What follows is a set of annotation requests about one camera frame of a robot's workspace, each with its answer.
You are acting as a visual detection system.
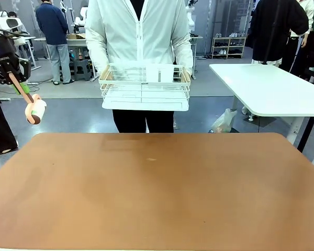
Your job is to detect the white background desk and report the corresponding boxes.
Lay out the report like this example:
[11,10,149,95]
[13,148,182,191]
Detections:
[33,36,97,79]

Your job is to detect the thin black left gripper cable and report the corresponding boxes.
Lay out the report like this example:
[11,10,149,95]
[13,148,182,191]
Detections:
[0,26,31,38]

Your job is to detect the person in black coat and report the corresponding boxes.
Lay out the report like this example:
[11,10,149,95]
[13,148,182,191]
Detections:
[248,0,310,66]

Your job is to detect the white sleeved left forearm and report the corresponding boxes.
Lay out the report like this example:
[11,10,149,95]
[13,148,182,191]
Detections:
[172,36,194,77]

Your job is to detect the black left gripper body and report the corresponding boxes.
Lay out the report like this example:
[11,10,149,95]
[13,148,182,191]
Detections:
[0,36,21,76]

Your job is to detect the white sleeved right forearm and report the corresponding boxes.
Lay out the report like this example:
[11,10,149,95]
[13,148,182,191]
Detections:
[85,31,111,77]

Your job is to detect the clear plastic bag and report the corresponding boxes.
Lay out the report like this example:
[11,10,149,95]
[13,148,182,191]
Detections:
[210,108,238,134]

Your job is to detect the white plastic cutlery holder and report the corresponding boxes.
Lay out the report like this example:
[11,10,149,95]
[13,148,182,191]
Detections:
[145,64,175,83]

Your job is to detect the person's right hand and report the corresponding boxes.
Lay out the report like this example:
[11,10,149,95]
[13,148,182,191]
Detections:
[100,68,114,82]

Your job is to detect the person in black trousers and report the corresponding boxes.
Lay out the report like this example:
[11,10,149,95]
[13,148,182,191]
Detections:
[0,81,19,154]

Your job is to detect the grey plastic step stool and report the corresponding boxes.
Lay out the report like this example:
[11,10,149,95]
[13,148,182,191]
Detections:
[72,58,93,82]

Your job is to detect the large white table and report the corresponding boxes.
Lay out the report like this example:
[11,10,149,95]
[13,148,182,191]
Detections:
[209,63,314,154]

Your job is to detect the white wire dish rack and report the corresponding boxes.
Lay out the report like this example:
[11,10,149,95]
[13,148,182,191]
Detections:
[98,63,192,112]

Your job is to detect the light wood shoe rack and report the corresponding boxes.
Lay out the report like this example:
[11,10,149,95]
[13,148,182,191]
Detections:
[211,36,248,60]

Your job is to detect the person in navy jacket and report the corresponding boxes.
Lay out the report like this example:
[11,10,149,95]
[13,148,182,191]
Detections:
[35,0,75,86]

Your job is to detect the person in cream jacket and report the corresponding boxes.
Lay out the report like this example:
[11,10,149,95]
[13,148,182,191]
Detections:
[280,0,314,73]

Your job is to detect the person in white jacket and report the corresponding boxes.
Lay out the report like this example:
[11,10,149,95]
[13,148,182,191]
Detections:
[85,0,194,134]

